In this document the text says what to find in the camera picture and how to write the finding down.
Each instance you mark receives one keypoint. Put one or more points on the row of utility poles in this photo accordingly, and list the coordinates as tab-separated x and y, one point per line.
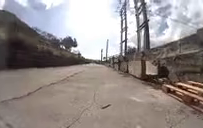
145	30

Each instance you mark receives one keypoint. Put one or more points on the pale cracked concrete road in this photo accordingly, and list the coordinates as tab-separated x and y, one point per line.
89	90

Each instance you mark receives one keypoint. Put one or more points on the stack of wooden pallets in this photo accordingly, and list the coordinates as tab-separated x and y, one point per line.
189	92

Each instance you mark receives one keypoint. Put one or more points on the tall grey concrete wall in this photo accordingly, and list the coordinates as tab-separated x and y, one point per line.
185	56

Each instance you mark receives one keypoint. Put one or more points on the low dark retaining wall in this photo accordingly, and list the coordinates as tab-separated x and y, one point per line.
39	57

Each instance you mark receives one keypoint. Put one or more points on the dry grass slope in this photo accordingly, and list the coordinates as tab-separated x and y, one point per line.
9	26

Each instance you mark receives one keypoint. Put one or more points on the small dark debris piece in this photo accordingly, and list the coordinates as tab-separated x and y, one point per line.
106	106

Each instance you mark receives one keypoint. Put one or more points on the cluster of dark trees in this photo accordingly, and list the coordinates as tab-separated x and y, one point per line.
69	42

